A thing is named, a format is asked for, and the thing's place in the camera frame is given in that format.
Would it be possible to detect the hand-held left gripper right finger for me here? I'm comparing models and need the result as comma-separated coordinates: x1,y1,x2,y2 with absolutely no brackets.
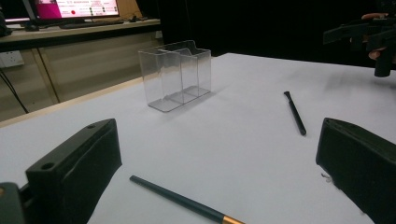
315,117,396,224

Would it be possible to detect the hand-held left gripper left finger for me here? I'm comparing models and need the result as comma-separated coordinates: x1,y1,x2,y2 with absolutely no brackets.
25,118,123,224

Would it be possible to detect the thin black cosmetic stick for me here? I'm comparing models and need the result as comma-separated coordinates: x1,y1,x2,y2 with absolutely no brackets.
283,91,307,137

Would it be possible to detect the makeup brush with gold ferrule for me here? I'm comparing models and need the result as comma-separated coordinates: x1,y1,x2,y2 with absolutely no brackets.
129,175,247,224

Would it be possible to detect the clear plastic organizer box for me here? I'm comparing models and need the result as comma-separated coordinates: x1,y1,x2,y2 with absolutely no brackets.
137,39,213,114

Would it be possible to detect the black curtain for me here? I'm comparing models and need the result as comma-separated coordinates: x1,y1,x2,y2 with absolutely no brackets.
157,0,396,68

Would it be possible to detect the lit computer monitor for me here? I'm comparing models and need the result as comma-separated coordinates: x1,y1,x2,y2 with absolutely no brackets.
31,0,120,21

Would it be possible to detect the dark computer monitor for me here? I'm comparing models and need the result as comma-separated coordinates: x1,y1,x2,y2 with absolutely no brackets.
0,0,36,25

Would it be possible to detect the black power cable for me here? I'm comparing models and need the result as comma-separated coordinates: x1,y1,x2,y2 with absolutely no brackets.
0,69,30,115

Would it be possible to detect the white wall socket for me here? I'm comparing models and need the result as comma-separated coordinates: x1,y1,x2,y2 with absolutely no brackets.
0,50,25,69

